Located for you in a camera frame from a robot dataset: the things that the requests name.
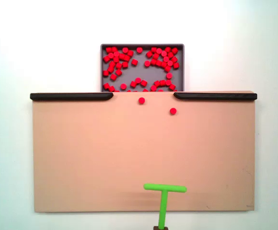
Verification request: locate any green T-shaped pusher tool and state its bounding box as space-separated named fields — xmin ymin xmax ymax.
xmin=143 ymin=183 xmax=187 ymax=230

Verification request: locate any grey rectangular container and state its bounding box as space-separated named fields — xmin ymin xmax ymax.
xmin=100 ymin=43 xmax=185 ymax=92

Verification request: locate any beige flat board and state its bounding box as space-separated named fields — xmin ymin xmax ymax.
xmin=31 ymin=90 xmax=258 ymax=213

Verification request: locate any black edge rail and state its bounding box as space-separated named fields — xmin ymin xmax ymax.
xmin=30 ymin=92 xmax=114 ymax=101
xmin=174 ymin=92 xmax=258 ymax=101

